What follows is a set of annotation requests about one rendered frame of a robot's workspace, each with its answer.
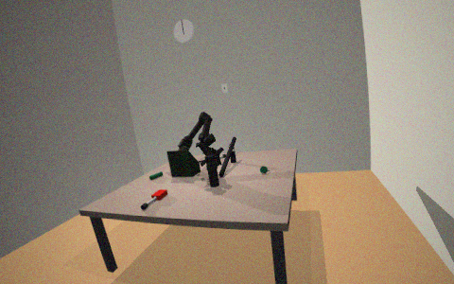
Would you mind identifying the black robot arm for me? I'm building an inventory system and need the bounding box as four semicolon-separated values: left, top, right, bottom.
178;112;216;151

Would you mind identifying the small green cylinder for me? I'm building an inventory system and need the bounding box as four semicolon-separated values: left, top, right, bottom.
149;171;163;180

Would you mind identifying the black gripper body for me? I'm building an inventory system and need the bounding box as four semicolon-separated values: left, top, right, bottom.
201;147;224;166

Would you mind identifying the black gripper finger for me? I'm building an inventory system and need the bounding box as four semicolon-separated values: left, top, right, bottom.
215;154;221;165

